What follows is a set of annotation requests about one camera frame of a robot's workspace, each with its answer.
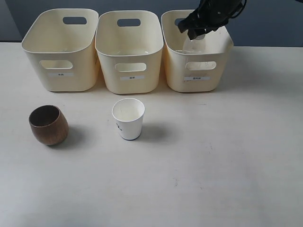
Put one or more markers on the white paper cup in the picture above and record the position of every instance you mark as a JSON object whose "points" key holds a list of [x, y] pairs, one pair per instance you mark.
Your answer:
{"points": [[128, 114]]}

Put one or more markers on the brown wooden cup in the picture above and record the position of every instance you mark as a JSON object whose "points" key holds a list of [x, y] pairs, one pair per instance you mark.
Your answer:
{"points": [[48, 124]]}

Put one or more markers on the cream right storage bin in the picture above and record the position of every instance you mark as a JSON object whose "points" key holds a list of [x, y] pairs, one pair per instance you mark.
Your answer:
{"points": [[198, 72]]}

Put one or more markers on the cream left storage bin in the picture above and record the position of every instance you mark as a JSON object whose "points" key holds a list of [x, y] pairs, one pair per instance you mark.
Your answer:
{"points": [[60, 48]]}

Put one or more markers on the cream middle storage bin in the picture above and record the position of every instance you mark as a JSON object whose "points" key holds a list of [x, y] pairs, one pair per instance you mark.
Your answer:
{"points": [[129, 44]]}

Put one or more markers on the clear bottle white cap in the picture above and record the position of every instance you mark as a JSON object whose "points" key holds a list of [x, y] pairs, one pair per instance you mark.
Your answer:
{"points": [[195, 46]]}

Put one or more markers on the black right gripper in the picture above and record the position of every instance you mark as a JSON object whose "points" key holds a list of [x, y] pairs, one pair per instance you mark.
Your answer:
{"points": [[210, 15]]}

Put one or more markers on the cream storage bin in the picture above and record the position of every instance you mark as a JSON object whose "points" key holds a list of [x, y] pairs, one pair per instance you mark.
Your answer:
{"points": [[129, 44], [60, 48], [198, 72]]}

